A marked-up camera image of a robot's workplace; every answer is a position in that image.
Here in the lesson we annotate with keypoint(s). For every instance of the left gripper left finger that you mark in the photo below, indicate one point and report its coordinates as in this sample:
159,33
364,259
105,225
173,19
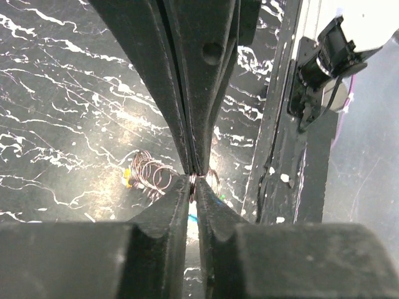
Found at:
140,258

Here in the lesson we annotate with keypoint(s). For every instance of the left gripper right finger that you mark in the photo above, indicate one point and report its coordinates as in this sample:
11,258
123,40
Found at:
244,260

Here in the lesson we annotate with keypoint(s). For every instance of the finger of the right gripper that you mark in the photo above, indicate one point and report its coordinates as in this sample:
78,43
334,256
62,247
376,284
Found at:
142,29
204,37

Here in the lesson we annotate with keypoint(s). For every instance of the yellow key tag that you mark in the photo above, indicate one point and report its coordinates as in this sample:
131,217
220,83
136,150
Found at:
127,178

